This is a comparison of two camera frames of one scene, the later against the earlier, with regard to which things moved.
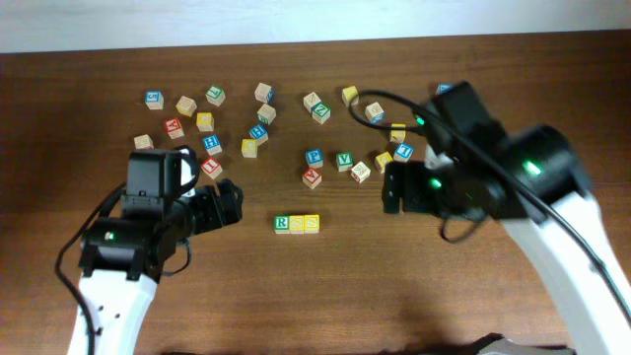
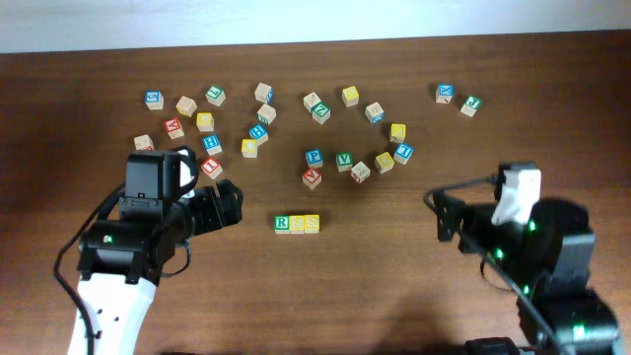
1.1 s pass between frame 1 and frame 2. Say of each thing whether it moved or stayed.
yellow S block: stayed
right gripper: moved
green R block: stayed
